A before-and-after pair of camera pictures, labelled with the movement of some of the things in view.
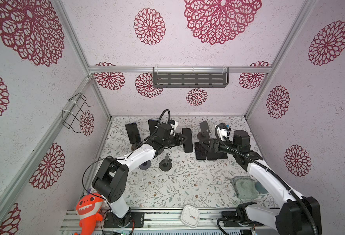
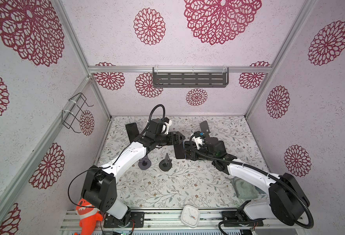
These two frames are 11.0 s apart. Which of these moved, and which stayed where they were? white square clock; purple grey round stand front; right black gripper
Moved: right black gripper
Stayed: white square clock; purple grey round stand front
